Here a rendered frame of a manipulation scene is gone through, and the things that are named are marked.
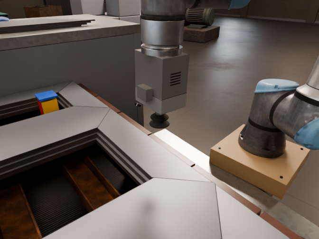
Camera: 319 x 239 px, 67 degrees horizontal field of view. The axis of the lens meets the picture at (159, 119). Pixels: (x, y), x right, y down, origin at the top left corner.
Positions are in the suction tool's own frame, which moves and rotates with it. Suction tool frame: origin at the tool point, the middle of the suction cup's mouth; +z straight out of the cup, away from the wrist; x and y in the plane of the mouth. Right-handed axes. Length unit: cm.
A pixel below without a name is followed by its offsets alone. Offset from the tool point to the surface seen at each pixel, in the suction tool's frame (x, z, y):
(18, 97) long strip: -17, 11, -60
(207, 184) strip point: 3.0, 9.7, 12.4
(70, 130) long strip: -10.9, 10.4, -25.9
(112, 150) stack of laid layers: -5.0, 12.3, -12.9
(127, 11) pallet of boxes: 165, 2, -274
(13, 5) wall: 166, 41, -1047
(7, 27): -12, -11, -79
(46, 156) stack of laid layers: -19.1, 13.4, -21.9
